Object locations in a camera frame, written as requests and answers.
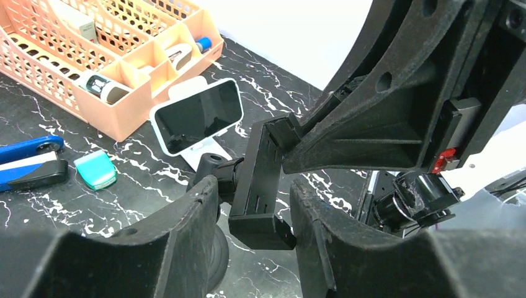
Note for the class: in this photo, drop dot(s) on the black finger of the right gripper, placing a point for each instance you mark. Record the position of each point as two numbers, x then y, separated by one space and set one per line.
380 27
388 120

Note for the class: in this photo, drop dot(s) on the orange file organizer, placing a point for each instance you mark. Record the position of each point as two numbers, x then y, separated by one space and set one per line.
111 85

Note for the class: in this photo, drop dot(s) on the blue black stapler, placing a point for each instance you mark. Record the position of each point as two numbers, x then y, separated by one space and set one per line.
32 164

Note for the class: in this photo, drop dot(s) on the light blue phone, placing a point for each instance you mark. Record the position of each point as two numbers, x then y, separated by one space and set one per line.
181 123

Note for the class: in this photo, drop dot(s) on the white tape dispenser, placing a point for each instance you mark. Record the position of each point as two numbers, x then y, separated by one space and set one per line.
179 55

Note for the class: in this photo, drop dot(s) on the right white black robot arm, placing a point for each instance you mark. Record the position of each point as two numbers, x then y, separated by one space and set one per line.
415 198

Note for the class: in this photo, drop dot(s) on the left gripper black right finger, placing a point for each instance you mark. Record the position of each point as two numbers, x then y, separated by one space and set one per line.
339 256

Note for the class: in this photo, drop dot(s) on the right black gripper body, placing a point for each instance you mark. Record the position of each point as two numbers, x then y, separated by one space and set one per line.
482 85

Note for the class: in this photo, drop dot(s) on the teal white eraser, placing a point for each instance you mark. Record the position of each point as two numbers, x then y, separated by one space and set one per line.
96 170

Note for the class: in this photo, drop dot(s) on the blue capped tube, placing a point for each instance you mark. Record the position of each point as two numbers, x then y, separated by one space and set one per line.
204 44

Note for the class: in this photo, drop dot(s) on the black phone stand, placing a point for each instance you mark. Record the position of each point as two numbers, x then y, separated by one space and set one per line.
250 184

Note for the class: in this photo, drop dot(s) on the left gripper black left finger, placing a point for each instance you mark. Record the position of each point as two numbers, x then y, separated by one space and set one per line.
163 255

